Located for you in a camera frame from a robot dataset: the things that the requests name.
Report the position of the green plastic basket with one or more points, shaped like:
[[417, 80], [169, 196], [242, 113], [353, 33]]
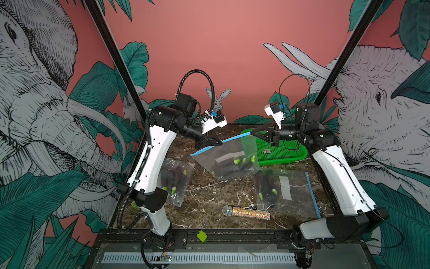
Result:
[[286, 152]]

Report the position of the black frame post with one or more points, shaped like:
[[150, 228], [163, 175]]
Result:
[[95, 11], [364, 21]]

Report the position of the left black frame post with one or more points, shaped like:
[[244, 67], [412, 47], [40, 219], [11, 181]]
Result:
[[95, 11]]

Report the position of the lime green sticky note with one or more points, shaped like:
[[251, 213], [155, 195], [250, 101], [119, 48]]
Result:
[[202, 236]]

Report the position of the clear zip-top bag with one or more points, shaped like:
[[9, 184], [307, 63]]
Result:
[[238, 147], [178, 198], [295, 194]]

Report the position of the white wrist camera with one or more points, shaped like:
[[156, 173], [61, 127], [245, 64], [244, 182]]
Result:
[[274, 110], [213, 120]]

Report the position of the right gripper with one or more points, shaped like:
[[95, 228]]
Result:
[[275, 134]]

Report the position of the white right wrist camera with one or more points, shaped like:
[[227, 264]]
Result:
[[274, 110]]

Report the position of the white perforated rail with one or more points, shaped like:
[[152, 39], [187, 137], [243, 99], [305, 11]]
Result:
[[230, 258]]

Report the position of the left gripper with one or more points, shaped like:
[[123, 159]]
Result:
[[206, 140]]

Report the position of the dark purple eggplant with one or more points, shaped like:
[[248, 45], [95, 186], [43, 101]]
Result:
[[262, 185]]

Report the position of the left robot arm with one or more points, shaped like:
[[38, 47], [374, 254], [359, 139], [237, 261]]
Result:
[[142, 185]]

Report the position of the right black frame post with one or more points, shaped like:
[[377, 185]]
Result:
[[364, 21]]

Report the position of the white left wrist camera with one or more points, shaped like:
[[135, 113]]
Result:
[[213, 120]]

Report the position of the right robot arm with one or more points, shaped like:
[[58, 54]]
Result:
[[357, 213]]

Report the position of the sprinkle-filled cylinder tube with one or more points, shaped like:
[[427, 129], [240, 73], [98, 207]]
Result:
[[246, 212]]

